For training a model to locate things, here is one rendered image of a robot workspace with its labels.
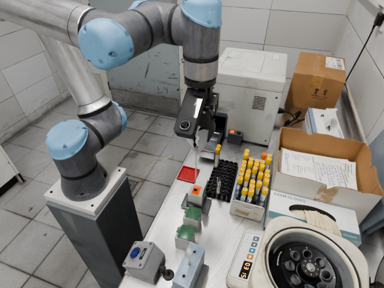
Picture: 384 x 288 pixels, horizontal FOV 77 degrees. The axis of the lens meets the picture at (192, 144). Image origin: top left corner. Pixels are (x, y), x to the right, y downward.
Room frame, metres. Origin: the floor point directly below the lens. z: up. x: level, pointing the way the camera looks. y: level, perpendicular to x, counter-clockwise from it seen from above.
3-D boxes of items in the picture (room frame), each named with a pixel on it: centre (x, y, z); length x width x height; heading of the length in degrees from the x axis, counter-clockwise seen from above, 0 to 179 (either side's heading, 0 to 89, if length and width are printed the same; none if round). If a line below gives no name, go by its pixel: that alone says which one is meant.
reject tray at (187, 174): (0.61, 0.01, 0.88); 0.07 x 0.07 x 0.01; 71
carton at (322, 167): (0.56, -0.42, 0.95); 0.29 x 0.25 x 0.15; 71
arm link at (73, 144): (0.55, 0.36, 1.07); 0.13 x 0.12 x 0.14; 153
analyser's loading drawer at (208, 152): (0.78, -0.09, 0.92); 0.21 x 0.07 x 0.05; 161
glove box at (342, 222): (0.39, -0.34, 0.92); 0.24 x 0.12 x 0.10; 71
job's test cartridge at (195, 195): (0.48, -0.02, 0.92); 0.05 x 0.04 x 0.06; 71
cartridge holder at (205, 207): (0.48, -0.01, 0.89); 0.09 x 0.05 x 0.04; 71
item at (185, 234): (0.34, 0.02, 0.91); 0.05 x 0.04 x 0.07; 71
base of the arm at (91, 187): (0.55, 0.37, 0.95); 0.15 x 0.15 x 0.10
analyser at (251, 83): (0.94, -0.24, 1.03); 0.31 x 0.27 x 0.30; 161
